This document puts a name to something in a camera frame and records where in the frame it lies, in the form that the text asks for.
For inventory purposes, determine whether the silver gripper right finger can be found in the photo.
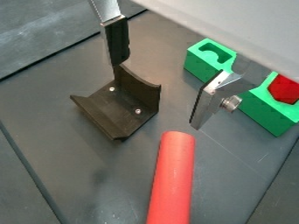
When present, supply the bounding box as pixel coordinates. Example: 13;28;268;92
189;54;271;130

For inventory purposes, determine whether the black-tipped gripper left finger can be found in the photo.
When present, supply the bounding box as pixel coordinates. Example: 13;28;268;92
88;0;129;67

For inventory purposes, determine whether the red oval cylinder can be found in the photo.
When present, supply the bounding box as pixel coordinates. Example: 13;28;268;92
145;131;195;224

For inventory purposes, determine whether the black curved cradle fixture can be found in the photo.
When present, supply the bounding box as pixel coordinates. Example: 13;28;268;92
69;65;161;140

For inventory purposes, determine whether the green shape sorter block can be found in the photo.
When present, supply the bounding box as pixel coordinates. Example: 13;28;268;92
183;38;299;137

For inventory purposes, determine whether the red hexagonal peg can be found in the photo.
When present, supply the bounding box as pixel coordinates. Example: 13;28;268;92
267;74;299;105

